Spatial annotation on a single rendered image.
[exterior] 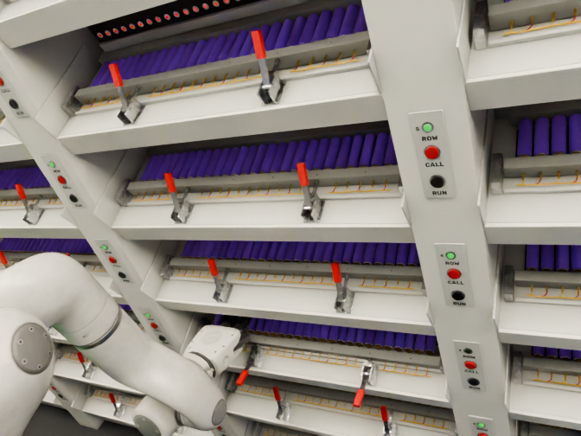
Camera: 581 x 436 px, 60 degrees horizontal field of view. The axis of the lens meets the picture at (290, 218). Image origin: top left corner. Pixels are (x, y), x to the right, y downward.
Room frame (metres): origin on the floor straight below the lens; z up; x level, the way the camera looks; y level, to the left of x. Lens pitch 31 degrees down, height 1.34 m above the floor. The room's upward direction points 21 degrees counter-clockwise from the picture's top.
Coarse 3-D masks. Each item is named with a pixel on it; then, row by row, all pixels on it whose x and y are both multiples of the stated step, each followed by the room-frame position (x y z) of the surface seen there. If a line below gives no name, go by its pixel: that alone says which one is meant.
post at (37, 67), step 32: (0, 64) 0.93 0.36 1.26; (32, 64) 0.95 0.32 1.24; (64, 64) 1.00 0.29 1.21; (0, 96) 0.96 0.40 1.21; (32, 96) 0.92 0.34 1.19; (32, 128) 0.94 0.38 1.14; (64, 160) 0.92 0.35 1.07; (96, 160) 0.96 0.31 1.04; (96, 192) 0.93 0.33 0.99; (96, 224) 0.94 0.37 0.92; (128, 256) 0.92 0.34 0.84; (128, 288) 0.95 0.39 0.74; (160, 320) 0.93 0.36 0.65
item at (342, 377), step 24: (192, 336) 0.95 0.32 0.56; (240, 360) 0.85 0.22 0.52; (264, 360) 0.82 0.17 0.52; (288, 360) 0.80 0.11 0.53; (312, 384) 0.75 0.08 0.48; (336, 384) 0.70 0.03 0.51; (360, 384) 0.68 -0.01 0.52; (384, 384) 0.66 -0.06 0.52; (408, 384) 0.63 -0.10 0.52; (432, 384) 0.61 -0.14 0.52
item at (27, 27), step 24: (0, 0) 0.95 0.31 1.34; (24, 0) 0.92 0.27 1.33; (48, 0) 0.85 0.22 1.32; (72, 0) 0.80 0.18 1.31; (96, 0) 0.78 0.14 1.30; (120, 0) 0.77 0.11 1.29; (144, 0) 0.75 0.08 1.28; (168, 0) 0.73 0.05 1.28; (0, 24) 0.90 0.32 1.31; (24, 24) 0.88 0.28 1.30; (48, 24) 0.86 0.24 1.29; (72, 24) 0.83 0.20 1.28
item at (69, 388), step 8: (56, 376) 1.33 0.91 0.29; (56, 384) 1.33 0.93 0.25; (64, 384) 1.33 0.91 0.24; (72, 384) 1.34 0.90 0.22; (80, 384) 1.36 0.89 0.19; (64, 392) 1.32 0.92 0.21; (72, 392) 1.33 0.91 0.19; (64, 400) 1.35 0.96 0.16; (72, 400) 1.32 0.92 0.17; (72, 408) 1.35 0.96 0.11; (80, 416) 1.34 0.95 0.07; (88, 416) 1.32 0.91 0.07; (96, 416) 1.34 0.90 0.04; (80, 424) 1.37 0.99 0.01; (88, 424) 1.34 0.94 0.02; (96, 424) 1.33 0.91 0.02
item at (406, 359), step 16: (256, 336) 0.87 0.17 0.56; (320, 352) 0.77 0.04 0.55; (336, 352) 0.74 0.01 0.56; (352, 352) 0.72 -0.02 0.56; (368, 352) 0.71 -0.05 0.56; (384, 352) 0.69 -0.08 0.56; (400, 352) 0.68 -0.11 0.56; (384, 368) 0.67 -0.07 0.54; (416, 368) 0.65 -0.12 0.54; (432, 368) 0.63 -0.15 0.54
